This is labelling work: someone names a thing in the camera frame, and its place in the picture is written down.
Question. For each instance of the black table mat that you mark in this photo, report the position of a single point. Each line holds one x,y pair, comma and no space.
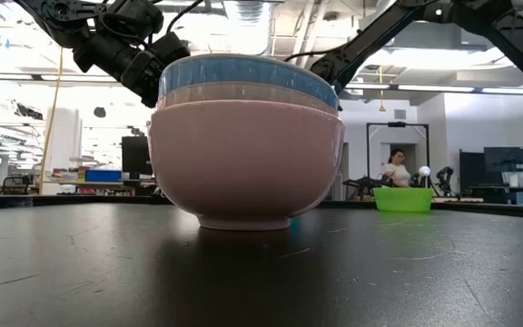
261,281

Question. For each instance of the black metal frame stand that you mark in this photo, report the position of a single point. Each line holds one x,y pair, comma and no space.
368,150

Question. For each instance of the ceramic bowl with blue interior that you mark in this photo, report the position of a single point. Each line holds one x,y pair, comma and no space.
243,93

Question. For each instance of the green plastic bowl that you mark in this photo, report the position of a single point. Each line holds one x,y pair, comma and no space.
402,200

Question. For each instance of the black computer monitor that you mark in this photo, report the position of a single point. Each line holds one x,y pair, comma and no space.
136,155

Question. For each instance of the blue storage bin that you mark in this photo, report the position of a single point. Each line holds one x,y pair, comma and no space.
102,175

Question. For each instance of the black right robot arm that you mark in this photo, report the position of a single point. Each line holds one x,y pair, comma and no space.
506,32

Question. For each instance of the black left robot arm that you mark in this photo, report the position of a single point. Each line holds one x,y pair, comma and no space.
57,13

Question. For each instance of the person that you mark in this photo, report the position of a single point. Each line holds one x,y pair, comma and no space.
397,171

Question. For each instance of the black background robot arm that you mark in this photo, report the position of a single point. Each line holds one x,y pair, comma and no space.
445,178
363,184

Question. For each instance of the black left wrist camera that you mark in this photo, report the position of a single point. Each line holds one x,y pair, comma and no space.
130,18

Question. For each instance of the white globe lamp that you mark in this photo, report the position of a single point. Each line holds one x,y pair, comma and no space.
424,171

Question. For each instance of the black dual monitor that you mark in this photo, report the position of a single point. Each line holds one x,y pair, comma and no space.
506,159

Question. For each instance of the ceramic bowl with tan interior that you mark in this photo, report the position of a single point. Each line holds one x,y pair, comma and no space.
243,163

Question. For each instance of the large blue plastic bowl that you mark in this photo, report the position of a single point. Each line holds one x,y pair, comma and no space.
243,70

